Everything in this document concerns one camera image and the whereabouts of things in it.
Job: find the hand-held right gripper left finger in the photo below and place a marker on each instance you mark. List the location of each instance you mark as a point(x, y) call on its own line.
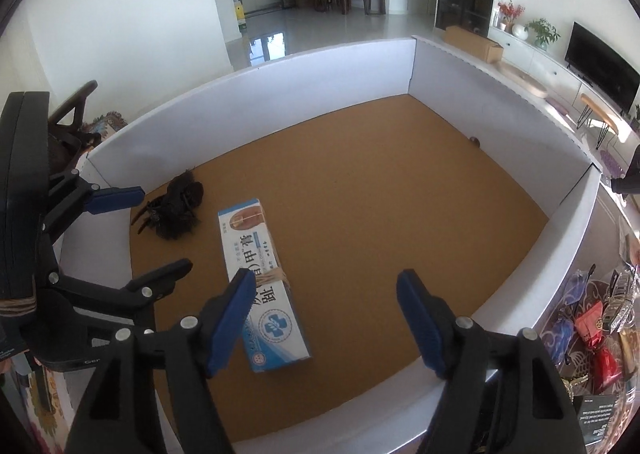
point(227, 329)

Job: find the black flat television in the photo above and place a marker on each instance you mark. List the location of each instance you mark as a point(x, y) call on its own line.
point(600, 61)

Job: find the purple mat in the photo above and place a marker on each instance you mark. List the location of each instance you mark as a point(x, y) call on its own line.
point(611, 161)

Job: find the small red candy packet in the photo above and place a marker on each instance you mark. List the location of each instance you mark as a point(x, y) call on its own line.
point(590, 326)

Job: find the blue white medicine box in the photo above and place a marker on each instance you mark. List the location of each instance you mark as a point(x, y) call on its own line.
point(272, 329)

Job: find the small brown round object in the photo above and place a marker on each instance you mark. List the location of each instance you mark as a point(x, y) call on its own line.
point(474, 140)

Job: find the green potted plant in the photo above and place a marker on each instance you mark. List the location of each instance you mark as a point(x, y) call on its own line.
point(542, 31)

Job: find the black printed card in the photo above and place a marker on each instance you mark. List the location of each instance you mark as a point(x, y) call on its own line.
point(595, 416)

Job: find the fringed patterned cloth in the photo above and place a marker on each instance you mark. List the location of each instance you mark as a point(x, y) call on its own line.
point(105, 123)

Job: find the silver glitter bow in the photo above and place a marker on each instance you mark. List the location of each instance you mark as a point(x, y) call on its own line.
point(620, 299)

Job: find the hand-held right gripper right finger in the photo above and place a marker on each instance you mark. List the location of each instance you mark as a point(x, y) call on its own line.
point(422, 329)

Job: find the brown cardboard carton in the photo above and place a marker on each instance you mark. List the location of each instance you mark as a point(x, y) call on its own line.
point(472, 43)

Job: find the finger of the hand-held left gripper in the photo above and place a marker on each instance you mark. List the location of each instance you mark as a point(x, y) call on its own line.
point(117, 199)
point(165, 275)

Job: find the white round vase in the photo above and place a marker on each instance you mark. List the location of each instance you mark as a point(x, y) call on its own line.
point(521, 31)

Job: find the red flowers in vase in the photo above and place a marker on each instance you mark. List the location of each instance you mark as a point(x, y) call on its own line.
point(510, 13)

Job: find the white television cabinet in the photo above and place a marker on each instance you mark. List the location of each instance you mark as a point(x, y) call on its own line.
point(537, 61)

